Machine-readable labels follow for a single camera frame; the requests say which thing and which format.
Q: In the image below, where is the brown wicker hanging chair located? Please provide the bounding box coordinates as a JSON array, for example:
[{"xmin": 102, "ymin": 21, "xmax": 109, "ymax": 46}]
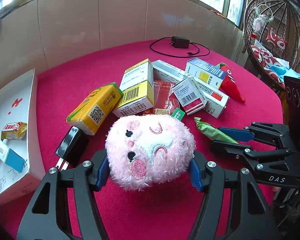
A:
[{"xmin": 242, "ymin": 0, "xmax": 300, "ymax": 93}]

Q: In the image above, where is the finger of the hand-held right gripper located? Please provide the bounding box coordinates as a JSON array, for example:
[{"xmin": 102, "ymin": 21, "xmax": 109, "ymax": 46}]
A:
[
  {"xmin": 210, "ymin": 140, "xmax": 294, "ymax": 173},
  {"xmin": 219, "ymin": 122, "xmax": 290, "ymax": 143}
]

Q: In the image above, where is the black adapter cable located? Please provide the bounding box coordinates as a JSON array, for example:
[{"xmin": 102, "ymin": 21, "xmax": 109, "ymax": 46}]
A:
[{"xmin": 149, "ymin": 37, "xmax": 210, "ymax": 57}]

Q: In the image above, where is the long white medicine box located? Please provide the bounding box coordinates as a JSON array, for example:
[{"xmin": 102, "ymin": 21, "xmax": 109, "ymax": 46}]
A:
[{"xmin": 151, "ymin": 60, "xmax": 229, "ymax": 118}]

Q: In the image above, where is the pink plush toy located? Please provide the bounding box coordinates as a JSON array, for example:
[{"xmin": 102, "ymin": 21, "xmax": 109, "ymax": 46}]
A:
[{"xmin": 105, "ymin": 114, "xmax": 197, "ymax": 192}]

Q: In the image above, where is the yellow tissue packet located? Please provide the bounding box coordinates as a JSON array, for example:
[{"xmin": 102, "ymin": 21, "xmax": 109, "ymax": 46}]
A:
[{"xmin": 66, "ymin": 82, "xmax": 124, "ymax": 136}]

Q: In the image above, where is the blue white medicine box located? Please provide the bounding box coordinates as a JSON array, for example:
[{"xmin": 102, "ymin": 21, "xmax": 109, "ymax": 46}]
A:
[{"xmin": 185, "ymin": 58, "xmax": 227, "ymax": 89}]

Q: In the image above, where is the yellow white medicine box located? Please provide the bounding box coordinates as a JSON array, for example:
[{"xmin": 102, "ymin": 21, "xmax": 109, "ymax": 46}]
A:
[{"xmin": 112, "ymin": 58, "xmax": 155, "ymax": 118}]

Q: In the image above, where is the red white patterned pillow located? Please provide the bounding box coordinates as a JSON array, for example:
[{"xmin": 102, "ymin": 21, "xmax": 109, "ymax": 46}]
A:
[{"xmin": 265, "ymin": 28, "xmax": 288, "ymax": 53}]

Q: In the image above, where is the red strawberry plush toy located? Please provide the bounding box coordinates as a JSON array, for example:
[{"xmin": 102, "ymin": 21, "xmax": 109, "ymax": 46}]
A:
[{"xmin": 215, "ymin": 62, "xmax": 246, "ymax": 103}]

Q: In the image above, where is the red white medicine box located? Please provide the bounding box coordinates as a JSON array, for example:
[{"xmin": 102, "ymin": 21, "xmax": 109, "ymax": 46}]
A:
[{"xmin": 172, "ymin": 76, "xmax": 207, "ymax": 115}]

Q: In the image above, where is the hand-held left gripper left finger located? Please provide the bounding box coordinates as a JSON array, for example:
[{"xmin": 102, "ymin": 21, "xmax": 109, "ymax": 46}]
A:
[{"xmin": 16, "ymin": 149, "xmax": 110, "ymax": 240}]

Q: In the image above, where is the yellow red snack packet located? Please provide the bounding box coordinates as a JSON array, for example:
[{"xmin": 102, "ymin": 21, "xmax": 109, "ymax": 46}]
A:
[{"xmin": 0, "ymin": 121, "xmax": 28, "ymax": 140}]

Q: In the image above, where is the small blue white box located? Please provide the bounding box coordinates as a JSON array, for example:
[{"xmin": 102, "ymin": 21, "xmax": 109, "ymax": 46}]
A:
[{"xmin": 0, "ymin": 137, "xmax": 25, "ymax": 173}]

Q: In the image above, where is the white cardboard storage box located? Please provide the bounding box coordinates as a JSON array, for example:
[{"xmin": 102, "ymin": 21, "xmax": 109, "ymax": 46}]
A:
[{"xmin": 0, "ymin": 68, "xmax": 47, "ymax": 203}]

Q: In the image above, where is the red transparent packet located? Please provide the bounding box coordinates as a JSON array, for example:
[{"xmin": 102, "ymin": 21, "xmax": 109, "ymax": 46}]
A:
[{"xmin": 154, "ymin": 80, "xmax": 177, "ymax": 109}]

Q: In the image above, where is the green snack packet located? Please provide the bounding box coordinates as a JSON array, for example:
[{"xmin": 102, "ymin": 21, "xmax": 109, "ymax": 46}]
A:
[{"xmin": 194, "ymin": 117, "xmax": 238, "ymax": 144}]

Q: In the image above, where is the small green white sachet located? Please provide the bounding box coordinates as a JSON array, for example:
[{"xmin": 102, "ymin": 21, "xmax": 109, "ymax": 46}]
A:
[{"xmin": 170, "ymin": 107, "xmax": 185, "ymax": 120}]

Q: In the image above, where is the black charger plug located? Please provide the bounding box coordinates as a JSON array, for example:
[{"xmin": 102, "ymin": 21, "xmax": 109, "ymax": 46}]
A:
[{"xmin": 55, "ymin": 126, "xmax": 88, "ymax": 169}]

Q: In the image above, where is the blue cloth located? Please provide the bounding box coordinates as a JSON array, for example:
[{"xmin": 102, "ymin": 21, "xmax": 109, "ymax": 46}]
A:
[{"xmin": 269, "ymin": 64, "xmax": 300, "ymax": 83}]

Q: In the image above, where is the white hanging ring ornament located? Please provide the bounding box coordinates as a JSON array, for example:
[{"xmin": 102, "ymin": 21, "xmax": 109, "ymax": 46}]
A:
[{"xmin": 252, "ymin": 4, "xmax": 275, "ymax": 32}]

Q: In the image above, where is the red white patterned seat cushion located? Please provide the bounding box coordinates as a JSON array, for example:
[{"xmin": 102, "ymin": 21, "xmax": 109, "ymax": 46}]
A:
[{"xmin": 250, "ymin": 39, "xmax": 290, "ymax": 77}]

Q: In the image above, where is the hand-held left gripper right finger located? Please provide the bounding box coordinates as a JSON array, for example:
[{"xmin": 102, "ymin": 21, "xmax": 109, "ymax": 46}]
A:
[{"xmin": 189, "ymin": 151, "xmax": 282, "ymax": 240}]

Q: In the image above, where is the black power adapter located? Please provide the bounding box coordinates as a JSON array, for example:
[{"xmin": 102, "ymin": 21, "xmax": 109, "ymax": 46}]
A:
[{"xmin": 171, "ymin": 36, "xmax": 190, "ymax": 48}]

